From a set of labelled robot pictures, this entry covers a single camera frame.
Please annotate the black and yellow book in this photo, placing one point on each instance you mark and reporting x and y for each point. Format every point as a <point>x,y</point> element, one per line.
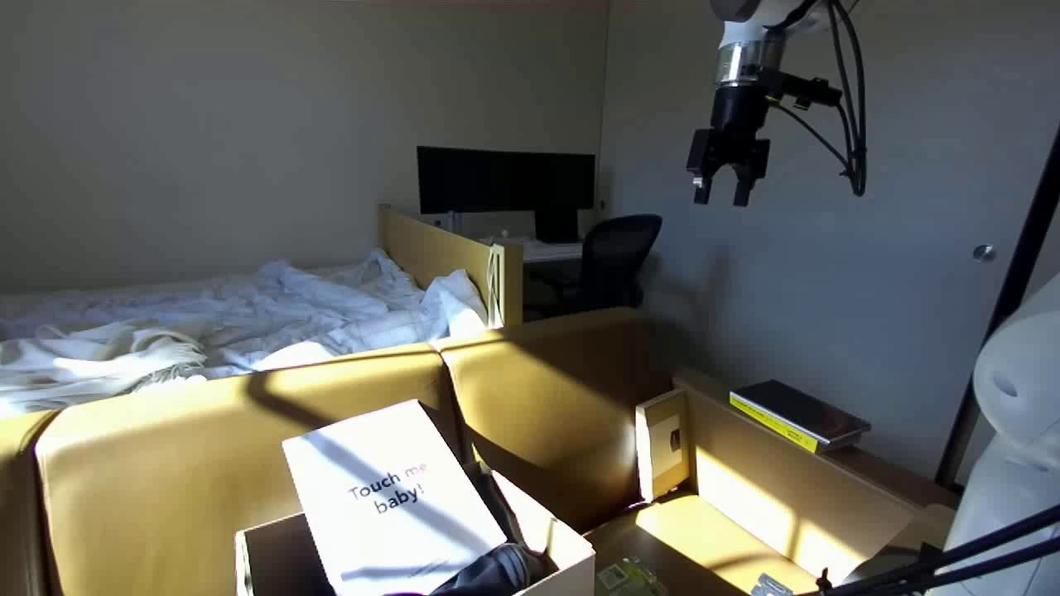
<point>795,415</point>

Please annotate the white paper stack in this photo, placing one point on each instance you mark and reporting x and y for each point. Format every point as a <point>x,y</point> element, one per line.
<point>384,498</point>

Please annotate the brown cardboard box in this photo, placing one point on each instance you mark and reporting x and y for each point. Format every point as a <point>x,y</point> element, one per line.
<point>564,558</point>

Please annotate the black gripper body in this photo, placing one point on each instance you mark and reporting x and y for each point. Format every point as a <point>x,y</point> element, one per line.
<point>734,126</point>

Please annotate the black tripod legs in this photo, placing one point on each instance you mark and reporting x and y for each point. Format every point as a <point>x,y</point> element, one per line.
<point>947,549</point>

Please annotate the crumpled white bed sheets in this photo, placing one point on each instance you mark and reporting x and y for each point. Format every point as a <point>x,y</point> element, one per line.
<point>220,324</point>

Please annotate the white desk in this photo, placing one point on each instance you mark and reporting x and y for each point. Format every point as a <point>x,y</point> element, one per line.
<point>550,249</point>

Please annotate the dark door frame post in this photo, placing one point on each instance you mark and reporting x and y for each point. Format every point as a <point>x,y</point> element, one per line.
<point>1021,252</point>

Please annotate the small green packet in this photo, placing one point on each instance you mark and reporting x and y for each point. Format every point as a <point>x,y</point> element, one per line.
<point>629,577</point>

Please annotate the silver door knob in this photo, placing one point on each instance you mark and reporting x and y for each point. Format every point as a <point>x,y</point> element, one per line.
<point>983,252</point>

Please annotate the open cardboard box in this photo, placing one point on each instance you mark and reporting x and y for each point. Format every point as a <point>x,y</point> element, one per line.
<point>764,498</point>

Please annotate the black office chair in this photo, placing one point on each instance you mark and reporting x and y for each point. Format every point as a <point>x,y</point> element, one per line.
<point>614,259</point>

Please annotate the black computer monitor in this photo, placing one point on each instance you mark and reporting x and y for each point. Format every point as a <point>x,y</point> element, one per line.
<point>497,179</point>

